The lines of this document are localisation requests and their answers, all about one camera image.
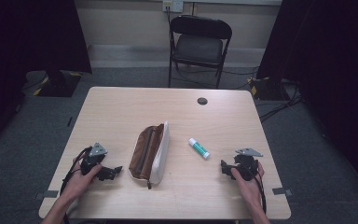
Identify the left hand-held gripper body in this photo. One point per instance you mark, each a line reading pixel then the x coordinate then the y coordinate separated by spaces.
pixel 92 159

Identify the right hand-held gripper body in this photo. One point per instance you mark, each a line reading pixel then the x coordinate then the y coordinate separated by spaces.
pixel 246 165

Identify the person's right hand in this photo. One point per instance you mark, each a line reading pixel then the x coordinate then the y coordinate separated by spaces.
pixel 248 189

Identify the person's left hand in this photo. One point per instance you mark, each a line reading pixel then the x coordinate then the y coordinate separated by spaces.
pixel 79 182

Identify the white and green glue stick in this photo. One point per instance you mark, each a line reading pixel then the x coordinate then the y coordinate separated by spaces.
pixel 199 148

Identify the brown and white pencil case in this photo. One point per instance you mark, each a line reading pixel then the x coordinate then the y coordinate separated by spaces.
pixel 149 154

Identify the grey tape strip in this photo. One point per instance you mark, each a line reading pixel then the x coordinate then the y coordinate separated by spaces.
pixel 47 194
pixel 282 191

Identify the black folding chair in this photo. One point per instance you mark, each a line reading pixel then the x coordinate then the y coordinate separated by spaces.
pixel 199 46

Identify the dark curtain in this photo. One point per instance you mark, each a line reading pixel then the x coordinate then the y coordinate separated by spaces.
pixel 28 46
pixel 332 62

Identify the white wall outlet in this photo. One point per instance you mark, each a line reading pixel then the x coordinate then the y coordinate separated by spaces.
pixel 173 5

